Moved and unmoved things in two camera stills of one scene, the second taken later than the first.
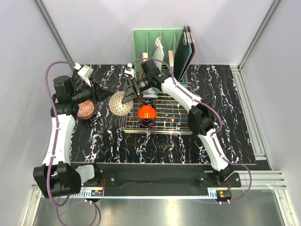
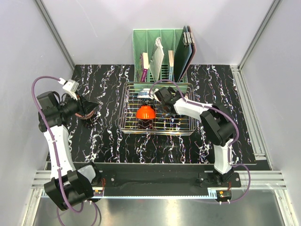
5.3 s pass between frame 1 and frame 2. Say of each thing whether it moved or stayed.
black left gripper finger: moved
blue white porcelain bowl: stayed
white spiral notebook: stayed
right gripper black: moved
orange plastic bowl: stayed
